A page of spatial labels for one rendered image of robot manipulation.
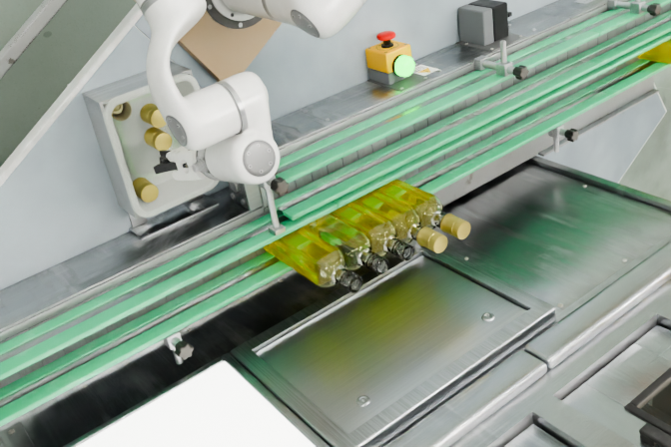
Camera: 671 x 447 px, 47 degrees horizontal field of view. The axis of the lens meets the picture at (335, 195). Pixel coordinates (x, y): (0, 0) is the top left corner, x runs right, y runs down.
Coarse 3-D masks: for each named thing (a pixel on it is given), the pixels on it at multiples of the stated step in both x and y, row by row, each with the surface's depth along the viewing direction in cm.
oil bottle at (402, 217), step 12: (372, 192) 150; (360, 204) 147; (372, 204) 146; (384, 204) 145; (396, 204) 144; (384, 216) 141; (396, 216) 140; (408, 216) 140; (396, 228) 140; (408, 228) 139; (408, 240) 141
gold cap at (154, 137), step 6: (150, 132) 137; (156, 132) 136; (162, 132) 136; (144, 138) 138; (150, 138) 136; (156, 138) 135; (162, 138) 135; (168, 138) 136; (150, 144) 137; (156, 144) 135; (162, 144) 136; (168, 144) 136
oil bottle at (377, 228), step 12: (348, 204) 146; (336, 216) 144; (348, 216) 142; (360, 216) 142; (372, 216) 141; (360, 228) 138; (372, 228) 137; (384, 228) 137; (372, 240) 137; (384, 240) 136; (384, 252) 138
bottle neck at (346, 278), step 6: (336, 270) 131; (342, 270) 130; (348, 270) 130; (336, 276) 130; (342, 276) 129; (348, 276) 128; (354, 276) 128; (342, 282) 129; (348, 282) 128; (354, 282) 130; (360, 282) 129; (348, 288) 128; (354, 288) 129
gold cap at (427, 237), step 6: (426, 228) 137; (420, 234) 137; (426, 234) 136; (432, 234) 135; (438, 234) 135; (420, 240) 137; (426, 240) 135; (432, 240) 134; (438, 240) 134; (444, 240) 135; (426, 246) 136; (432, 246) 134; (438, 246) 135; (444, 246) 136; (438, 252) 135
